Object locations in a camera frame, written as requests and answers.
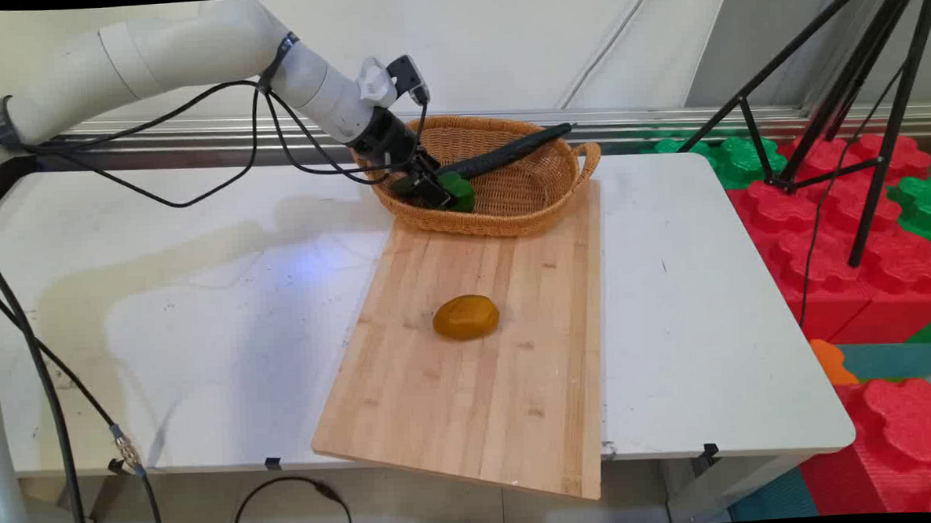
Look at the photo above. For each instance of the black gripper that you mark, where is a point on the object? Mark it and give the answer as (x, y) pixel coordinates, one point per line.
(386, 141)

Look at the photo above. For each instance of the green bell pepper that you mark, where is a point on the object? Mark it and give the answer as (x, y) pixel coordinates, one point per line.
(460, 191)

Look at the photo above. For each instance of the yellow-brown potato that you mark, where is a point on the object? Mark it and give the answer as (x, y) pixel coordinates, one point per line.
(466, 318)

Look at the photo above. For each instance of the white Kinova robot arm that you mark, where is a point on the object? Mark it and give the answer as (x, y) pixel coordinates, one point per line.
(189, 46)

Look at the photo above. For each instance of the dark green cucumber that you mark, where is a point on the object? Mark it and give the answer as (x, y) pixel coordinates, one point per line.
(508, 153)

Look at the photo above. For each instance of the woven wicker basket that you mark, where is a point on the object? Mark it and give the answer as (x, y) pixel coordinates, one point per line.
(510, 200)

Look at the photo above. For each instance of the bamboo cutting board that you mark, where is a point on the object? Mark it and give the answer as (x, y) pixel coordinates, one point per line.
(480, 418)

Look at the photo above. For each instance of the green foam block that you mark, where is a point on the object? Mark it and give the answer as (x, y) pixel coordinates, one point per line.
(732, 159)
(920, 206)

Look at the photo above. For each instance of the black table edge clip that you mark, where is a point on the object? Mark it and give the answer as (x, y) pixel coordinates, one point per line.
(708, 451)
(115, 466)
(272, 463)

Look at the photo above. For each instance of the large red foam block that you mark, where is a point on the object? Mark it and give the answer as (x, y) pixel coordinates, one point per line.
(835, 269)

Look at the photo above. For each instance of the white table leg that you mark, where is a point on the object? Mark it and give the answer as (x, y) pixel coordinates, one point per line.
(719, 490)

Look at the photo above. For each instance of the orange foam piece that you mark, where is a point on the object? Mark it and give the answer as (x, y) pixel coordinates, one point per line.
(831, 362)

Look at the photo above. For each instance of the black tripod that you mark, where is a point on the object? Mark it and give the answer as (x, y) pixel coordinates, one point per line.
(869, 63)

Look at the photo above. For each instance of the teal foam mat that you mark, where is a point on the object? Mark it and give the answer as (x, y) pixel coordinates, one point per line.
(898, 359)

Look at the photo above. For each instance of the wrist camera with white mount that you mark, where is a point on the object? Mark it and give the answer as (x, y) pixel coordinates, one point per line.
(395, 80)

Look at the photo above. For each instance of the aluminium window rail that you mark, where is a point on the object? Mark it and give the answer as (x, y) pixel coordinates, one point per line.
(663, 119)

